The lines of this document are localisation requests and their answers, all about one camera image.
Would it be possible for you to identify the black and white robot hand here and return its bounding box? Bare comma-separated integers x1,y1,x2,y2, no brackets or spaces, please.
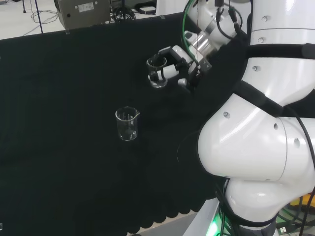
149,44,213,92

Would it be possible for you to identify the clear glass beaker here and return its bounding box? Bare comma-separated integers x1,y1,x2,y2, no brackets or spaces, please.
115,106,141,142
145,57,168,89

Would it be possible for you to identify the white cabinet panel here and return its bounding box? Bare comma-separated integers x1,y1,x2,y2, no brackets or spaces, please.
156,0,190,17

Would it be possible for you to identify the gray metal cabinet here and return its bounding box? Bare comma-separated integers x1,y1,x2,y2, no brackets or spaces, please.
54,0,112,29

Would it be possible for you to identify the black bench cloth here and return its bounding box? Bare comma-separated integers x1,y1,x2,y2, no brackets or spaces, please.
0,13,251,235

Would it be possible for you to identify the thin black tripod pole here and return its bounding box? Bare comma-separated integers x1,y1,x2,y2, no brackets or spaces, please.
22,0,44,34

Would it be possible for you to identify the yellow stop button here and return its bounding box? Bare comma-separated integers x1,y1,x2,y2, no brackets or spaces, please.
289,189,315,210

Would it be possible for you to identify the green cable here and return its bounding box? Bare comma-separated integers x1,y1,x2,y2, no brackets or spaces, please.
181,0,199,59

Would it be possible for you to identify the coiled black cable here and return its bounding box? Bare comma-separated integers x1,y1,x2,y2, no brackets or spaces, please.
138,5,158,15

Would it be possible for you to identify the tangled black cable bundle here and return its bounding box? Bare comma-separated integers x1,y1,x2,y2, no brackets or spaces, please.
110,6,136,23

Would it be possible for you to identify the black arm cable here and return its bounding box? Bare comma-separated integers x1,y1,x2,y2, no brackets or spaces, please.
283,107,315,173

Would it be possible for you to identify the thin gray floor cable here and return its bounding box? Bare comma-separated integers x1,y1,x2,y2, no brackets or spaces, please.
30,9,60,26

